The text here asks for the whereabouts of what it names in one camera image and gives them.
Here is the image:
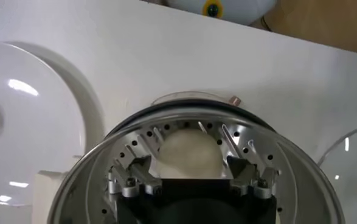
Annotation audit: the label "white round plate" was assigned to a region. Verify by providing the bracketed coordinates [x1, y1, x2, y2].
[0, 41, 106, 208]

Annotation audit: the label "steel steamer basket white handles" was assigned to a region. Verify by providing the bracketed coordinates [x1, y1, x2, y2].
[32, 105, 346, 224]

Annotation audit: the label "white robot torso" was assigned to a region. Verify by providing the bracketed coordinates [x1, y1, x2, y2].
[165, 0, 278, 27]

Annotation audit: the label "white steamed baozi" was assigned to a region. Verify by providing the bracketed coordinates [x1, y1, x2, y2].
[154, 128, 226, 180]

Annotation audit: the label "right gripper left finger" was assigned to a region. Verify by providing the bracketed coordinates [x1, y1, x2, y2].
[106, 155, 164, 199]

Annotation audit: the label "round glass pot lid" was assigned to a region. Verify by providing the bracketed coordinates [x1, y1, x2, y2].
[316, 122, 357, 224]

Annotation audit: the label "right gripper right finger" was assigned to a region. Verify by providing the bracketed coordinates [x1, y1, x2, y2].
[226, 155, 280, 201]

